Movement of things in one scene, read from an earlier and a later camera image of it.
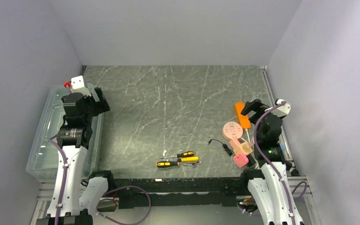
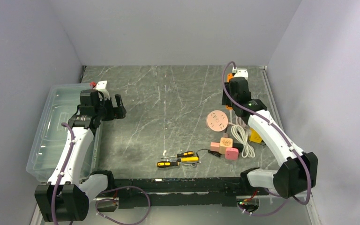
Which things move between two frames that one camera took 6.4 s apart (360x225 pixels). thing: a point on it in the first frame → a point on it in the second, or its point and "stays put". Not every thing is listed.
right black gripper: [257, 106] → [225, 100]
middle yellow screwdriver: [187, 159] stays put
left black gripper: [99, 106] → [116, 112]
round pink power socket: [231, 130] → [217, 120]
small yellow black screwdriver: [183, 154] stays put
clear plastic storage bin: [42, 163] stays put
